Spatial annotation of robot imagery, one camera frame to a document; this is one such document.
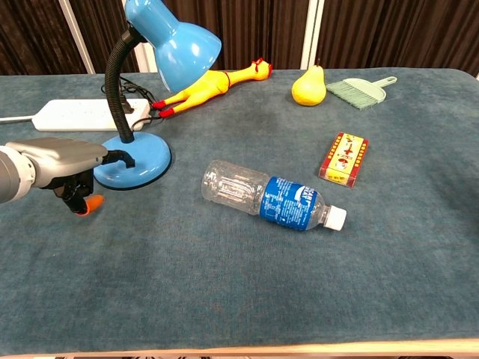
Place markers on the red yellow card box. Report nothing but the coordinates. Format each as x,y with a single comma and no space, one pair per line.
344,159

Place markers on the yellow rubber chicken toy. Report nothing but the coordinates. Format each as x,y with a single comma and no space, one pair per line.
209,88

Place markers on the white partition frame post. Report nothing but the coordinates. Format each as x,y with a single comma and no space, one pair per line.
146,56
76,35
312,33

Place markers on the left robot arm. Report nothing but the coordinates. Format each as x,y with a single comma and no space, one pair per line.
13,174

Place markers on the blue table cloth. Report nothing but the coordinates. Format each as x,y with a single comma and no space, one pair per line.
239,243

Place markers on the yellow pear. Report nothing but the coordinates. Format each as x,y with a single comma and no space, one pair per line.
310,88

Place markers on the blue desk lamp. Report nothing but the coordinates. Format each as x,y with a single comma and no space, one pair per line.
176,45

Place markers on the white power strip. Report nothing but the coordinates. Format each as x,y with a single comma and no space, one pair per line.
88,114

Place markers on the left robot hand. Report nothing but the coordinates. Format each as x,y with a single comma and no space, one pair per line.
63,161

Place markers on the dark brown curtain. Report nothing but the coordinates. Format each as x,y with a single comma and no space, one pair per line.
393,33

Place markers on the clear plastic water bottle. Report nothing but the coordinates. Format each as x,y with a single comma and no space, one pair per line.
269,196

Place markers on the green mini brush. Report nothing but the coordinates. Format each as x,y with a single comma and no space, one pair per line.
346,95

